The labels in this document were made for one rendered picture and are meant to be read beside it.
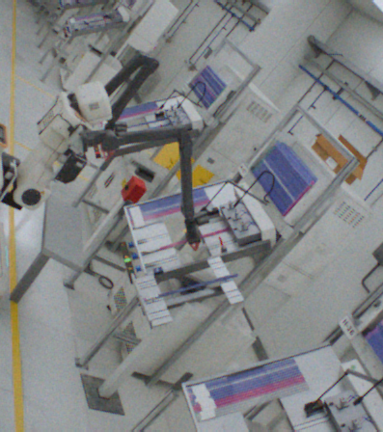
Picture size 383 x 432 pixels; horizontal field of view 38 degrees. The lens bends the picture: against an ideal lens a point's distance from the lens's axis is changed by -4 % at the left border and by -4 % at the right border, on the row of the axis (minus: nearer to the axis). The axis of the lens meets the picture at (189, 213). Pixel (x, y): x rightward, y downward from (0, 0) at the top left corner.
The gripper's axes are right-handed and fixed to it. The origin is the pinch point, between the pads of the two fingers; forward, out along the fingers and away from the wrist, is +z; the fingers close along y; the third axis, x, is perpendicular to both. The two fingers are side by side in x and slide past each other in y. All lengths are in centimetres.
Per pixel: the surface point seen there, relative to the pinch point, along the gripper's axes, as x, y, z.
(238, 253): -21.6, -9.2, 4.5
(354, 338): -48, -95, -1
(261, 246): -35.2, -9.2, 4.9
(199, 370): 15, -7, 94
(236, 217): -28.4, 10.6, -4.2
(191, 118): -39, 143, -5
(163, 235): 13.3, 23.0, 2.7
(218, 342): -1, -8, 72
